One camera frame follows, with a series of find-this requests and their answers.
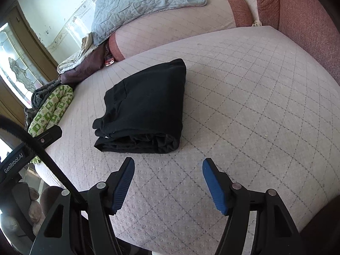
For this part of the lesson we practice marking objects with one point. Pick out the pink bolster pillow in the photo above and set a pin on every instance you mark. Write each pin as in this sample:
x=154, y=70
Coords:
x=172, y=29

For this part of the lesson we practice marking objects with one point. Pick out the patterned glass window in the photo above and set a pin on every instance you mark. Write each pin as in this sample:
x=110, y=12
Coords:
x=16, y=66

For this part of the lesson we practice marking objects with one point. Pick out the green patterned quilt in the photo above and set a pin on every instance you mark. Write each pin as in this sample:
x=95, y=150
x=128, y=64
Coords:
x=50, y=109

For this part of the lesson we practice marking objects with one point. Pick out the grey crumpled clothing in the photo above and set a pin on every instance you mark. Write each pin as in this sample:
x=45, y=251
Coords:
x=39, y=94

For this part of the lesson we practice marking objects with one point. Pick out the grey quilted pillow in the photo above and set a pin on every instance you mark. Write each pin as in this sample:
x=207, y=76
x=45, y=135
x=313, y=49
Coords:
x=138, y=2

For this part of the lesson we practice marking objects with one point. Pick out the dark maroon blanket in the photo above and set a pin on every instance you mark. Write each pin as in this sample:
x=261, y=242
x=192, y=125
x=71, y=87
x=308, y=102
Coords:
x=85, y=66

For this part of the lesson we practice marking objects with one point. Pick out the small red packet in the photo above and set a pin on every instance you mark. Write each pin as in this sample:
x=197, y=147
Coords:
x=109, y=61

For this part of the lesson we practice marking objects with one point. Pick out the wooden window frame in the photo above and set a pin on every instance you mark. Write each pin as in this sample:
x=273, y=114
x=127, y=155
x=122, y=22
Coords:
x=34, y=37

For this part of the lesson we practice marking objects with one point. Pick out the pink headboard cushion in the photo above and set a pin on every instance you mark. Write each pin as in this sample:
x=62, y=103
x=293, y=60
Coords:
x=305, y=18

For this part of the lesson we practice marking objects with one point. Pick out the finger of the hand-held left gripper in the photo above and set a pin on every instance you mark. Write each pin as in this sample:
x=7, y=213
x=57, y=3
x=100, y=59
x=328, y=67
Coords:
x=50, y=135

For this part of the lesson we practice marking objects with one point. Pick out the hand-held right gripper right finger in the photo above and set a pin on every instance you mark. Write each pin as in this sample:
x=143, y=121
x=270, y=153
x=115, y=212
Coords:
x=215, y=188

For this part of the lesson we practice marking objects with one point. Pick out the black pants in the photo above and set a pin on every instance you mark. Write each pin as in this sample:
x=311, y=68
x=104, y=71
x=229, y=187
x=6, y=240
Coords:
x=143, y=103

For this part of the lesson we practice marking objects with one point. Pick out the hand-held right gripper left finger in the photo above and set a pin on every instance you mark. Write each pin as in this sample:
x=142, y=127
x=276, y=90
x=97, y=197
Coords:
x=123, y=186

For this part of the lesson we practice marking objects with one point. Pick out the beige folded cloth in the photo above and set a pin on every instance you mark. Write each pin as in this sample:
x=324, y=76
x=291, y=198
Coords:
x=71, y=61

